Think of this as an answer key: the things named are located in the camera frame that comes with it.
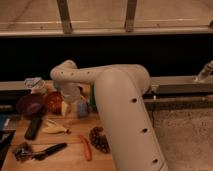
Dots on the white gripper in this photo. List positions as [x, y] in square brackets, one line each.
[70, 94]

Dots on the blue sponge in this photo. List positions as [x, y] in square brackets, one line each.
[82, 108]

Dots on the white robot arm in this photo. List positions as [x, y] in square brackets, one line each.
[118, 91]

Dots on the red bowl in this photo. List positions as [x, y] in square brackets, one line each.
[53, 102]

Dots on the purple bowl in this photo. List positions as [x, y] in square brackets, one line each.
[30, 105]

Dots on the banana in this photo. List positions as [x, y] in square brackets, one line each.
[53, 127]

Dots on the green plastic tray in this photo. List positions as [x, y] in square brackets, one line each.
[92, 98]

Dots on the black rectangular remote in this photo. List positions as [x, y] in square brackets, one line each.
[33, 128]

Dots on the white crumpled packet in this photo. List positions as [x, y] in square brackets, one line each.
[35, 85]

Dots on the bunch of dark grapes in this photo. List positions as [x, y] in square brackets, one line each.
[98, 139]

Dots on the dark box at left edge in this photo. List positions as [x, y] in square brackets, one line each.
[6, 133]

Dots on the crumpled dark foil wrapper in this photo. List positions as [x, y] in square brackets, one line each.
[23, 152]

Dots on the black handled tool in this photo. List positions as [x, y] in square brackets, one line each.
[49, 151]

